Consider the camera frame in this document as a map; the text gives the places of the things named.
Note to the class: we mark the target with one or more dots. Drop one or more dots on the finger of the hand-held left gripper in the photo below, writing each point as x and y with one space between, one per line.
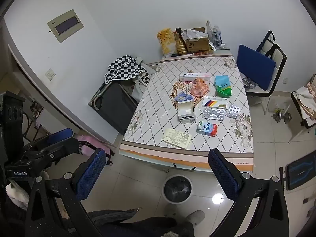
64 146
60 133

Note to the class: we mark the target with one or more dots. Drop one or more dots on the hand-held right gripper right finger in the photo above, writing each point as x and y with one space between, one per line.
223 175

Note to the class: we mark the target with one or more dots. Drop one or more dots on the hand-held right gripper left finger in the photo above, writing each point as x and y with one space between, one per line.
90 175

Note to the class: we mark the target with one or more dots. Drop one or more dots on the white round bin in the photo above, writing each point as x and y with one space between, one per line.
177 190

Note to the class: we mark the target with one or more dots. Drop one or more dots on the orange snack packet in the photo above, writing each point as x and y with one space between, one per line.
199 87

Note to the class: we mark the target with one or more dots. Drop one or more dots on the pink suitcase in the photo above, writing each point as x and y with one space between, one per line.
96 147

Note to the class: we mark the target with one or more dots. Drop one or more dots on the grey fluffy slipper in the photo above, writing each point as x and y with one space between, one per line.
195 217

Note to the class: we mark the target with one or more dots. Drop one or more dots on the printed paper leaflet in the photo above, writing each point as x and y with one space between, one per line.
176 138

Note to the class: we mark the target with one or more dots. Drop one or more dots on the long silver blister pack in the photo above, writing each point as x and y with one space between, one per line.
213 114

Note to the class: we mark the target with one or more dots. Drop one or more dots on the small silver blister pack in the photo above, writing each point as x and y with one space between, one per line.
233 111

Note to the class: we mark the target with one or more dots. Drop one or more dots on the person's dark trouser legs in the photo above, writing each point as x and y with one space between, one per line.
138 224

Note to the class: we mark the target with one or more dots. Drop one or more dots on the open white cardboard box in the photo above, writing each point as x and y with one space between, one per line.
186 112

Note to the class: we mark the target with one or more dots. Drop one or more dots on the striped medicine box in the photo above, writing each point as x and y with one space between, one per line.
214 102

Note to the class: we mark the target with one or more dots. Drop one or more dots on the patterned tablecloth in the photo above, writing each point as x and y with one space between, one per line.
192 108

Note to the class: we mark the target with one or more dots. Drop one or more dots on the metal dumbbell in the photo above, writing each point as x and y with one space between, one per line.
281 116

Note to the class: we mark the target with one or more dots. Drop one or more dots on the blue patterned packet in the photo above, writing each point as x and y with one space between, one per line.
182 96

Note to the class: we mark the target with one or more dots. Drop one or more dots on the green and blue packet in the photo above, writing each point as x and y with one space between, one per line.
222 86

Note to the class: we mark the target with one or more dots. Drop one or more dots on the black and white checkered cloth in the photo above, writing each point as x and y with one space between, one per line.
126 68

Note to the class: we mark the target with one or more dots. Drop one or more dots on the long white box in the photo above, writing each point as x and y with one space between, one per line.
193 76

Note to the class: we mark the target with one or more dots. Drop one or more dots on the chair with beige cloth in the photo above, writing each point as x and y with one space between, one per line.
305 106

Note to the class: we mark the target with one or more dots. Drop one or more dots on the blue cushion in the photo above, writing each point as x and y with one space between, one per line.
255 66

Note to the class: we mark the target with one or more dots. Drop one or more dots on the white chair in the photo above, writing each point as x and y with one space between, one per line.
267 56

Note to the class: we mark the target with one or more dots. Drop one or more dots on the brown cardboard box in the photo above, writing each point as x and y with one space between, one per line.
197 43

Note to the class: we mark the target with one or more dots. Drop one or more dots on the clear plastic bottle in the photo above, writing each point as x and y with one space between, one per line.
209 29
216 37

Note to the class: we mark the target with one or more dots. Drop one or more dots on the golden bottle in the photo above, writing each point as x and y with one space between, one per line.
180 44

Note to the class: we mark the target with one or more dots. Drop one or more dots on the yellow snack bag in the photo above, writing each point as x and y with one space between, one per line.
165 40

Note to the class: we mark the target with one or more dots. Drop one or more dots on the wall switch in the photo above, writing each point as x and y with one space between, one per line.
50 74

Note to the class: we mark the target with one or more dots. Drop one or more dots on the wall electrical panel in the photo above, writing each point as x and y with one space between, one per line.
65 26

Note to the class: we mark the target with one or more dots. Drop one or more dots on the wall socket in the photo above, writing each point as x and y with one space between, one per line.
285 80

